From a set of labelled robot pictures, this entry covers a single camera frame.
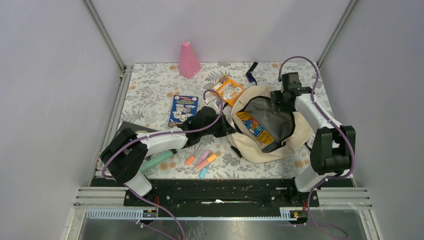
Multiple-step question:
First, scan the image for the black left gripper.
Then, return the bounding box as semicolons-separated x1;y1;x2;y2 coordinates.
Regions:
201;111;236;138

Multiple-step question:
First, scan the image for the orange activity book box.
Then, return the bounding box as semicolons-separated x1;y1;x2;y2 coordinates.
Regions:
211;75;245;108

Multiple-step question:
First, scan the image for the light blue book box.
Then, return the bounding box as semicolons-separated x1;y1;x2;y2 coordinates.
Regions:
236;111;275;146

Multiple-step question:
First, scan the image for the cream canvas backpack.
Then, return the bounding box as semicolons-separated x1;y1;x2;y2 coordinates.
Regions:
228;83;313;163

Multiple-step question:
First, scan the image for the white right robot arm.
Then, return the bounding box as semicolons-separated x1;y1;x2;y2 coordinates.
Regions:
270;72;356;206

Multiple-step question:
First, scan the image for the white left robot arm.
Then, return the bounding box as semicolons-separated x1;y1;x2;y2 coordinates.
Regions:
100;106;236;206

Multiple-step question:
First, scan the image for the pink highlighter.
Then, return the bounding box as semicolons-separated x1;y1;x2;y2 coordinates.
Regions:
194;150;210;167

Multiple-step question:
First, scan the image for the purple eraser block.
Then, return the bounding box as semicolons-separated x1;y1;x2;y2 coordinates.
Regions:
245;72;256;83

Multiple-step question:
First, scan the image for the orange yellow highlighter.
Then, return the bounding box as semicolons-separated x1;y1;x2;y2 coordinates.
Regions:
194;154;217;173

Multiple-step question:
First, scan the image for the floral patterned table mat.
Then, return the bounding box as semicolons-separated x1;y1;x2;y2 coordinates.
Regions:
119;59;332;179

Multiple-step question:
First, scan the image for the pink cone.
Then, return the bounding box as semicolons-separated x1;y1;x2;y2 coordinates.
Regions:
178;41;202;79

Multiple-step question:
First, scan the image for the light blue highlighter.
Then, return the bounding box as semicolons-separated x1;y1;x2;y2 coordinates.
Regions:
198;167;208;179

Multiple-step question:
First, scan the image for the black notebook gold emblem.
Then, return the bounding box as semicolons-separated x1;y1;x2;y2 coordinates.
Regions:
116;121;157;135

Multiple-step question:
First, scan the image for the mint green tube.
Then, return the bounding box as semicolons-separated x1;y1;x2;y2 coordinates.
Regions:
139;150;175;174

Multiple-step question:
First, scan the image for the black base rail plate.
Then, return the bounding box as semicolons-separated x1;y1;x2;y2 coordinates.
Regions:
91;178;355;220

